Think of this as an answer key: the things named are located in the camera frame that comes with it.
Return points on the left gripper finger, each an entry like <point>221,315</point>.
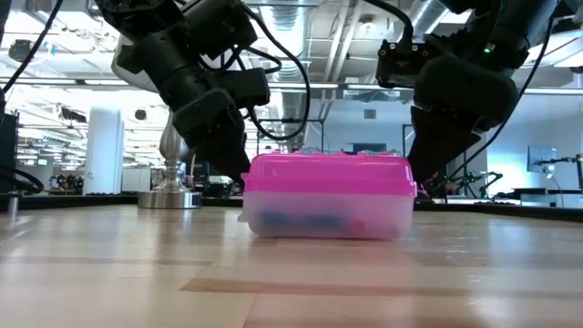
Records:
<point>230,159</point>

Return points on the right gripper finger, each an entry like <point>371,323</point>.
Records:
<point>432,141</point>

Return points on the clear box with pink lid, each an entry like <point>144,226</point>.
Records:
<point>328,177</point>

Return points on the black background robot arm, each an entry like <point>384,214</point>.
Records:
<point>489,177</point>

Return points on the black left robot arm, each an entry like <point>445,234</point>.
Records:
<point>136,18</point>

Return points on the white shade silver table lamp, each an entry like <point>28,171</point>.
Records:
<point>170,200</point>

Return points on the white cabinet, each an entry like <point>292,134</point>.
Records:
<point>136,180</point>

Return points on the white pillar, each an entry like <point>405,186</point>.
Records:
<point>105,155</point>

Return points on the black monitor stand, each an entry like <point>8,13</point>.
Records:
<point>579,173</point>

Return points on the black ceiling fixture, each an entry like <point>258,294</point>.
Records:
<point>20,51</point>

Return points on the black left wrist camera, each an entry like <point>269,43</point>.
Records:
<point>243,86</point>

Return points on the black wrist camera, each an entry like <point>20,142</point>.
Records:
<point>401,64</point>
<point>243,86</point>

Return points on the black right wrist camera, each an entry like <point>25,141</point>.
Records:
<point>401,64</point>

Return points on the black aluminium table frame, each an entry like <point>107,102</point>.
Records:
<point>501,210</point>

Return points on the pale wall monitor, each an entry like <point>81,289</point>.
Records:
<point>539,157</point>

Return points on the silver ventilation duct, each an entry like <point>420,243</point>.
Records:
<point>287,18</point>

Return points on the small grey metal post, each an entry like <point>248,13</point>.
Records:
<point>13,205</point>

